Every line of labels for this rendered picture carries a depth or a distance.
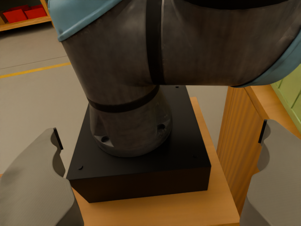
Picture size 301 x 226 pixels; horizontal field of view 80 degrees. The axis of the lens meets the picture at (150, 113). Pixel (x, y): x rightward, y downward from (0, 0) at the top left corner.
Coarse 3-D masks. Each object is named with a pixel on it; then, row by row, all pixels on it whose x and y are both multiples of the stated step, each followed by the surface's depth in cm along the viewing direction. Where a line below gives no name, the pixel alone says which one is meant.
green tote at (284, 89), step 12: (300, 72) 44; (276, 84) 55; (288, 84) 49; (300, 84) 44; (288, 96) 49; (300, 96) 44; (288, 108) 49; (300, 108) 44; (300, 120) 45; (300, 132) 45
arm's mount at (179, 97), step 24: (168, 96) 39; (192, 120) 34; (96, 144) 32; (168, 144) 30; (192, 144) 30; (72, 168) 29; (96, 168) 29; (120, 168) 28; (144, 168) 28; (168, 168) 27; (192, 168) 27; (96, 192) 31; (120, 192) 32; (144, 192) 32; (168, 192) 33
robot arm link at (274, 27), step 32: (192, 0) 14; (224, 0) 13; (256, 0) 12; (288, 0) 13; (192, 32) 16; (224, 32) 15; (256, 32) 14; (288, 32) 15; (192, 64) 18; (224, 64) 17; (256, 64) 17; (288, 64) 16
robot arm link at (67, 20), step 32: (64, 0) 16; (96, 0) 16; (128, 0) 17; (160, 0) 16; (64, 32) 18; (96, 32) 17; (128, 32) 17; (160, 32) 17; (96, 64) 20; (128, 64) 19; (160, 64) 18; (96, 96) 23; (128, 96) 23
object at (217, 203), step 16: (208, 144) 40; (224, 176) 34; (192, 192) 33; (208, 192) 33; (224, 192) 32; (80, 208) 34; (96, 208) 34; (112, 208) 33; (128, 208) 33; (144, 208) 32; (160, 208) 32; (176, 208) 32; (192, 208) 31; (208, 208) 31; (224, 208) 30; (96, 224) 32; (112, 224) 31; (128, 224) 31; (144, 224) 30; (160, 224) 30; (176, 224) 30; (192, 224) 29; (208, 224) 29; (224, 224) 29
